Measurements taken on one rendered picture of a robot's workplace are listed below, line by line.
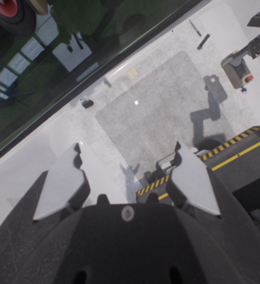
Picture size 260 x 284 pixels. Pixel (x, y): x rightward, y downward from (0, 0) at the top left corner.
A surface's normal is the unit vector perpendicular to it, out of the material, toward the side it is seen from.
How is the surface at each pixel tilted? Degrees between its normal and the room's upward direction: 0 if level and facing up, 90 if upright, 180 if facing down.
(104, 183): 8
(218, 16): 12
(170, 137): 0
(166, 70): 0
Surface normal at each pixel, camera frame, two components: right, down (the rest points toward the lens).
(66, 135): -0.18, 0.18
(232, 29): 0.19, -0.07
